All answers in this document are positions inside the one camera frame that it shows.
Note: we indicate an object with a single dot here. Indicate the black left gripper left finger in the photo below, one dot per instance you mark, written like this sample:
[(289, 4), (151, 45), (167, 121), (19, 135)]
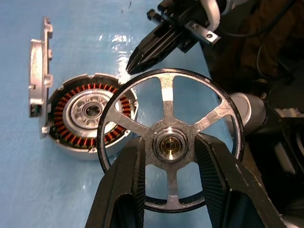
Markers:
[(123, 180)]

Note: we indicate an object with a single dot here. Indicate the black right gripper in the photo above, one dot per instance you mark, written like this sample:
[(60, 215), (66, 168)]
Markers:
[(185, 14)]

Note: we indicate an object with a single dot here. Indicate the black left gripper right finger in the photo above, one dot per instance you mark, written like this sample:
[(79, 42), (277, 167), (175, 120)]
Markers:
[(228, 190)]

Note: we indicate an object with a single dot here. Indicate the silver spoked rotor wheel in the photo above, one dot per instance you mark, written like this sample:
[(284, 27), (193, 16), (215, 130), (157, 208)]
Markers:
[(169, 145)]

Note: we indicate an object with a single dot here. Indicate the silver motor stator copper windings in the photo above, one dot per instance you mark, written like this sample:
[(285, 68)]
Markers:
[(80, 111)]

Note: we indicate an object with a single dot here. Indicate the silver finned motor cover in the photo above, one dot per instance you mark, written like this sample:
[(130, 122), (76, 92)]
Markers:
[(35, 71)]

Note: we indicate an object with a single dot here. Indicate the grey rounded cylinder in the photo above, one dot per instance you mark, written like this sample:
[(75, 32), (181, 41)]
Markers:
[(249, 114)]

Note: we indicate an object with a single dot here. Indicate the blue plastic table cover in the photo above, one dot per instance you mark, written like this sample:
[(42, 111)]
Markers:
[(23, 178)]

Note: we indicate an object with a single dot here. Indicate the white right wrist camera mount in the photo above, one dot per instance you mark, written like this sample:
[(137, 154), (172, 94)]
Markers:
[(212, 14)]

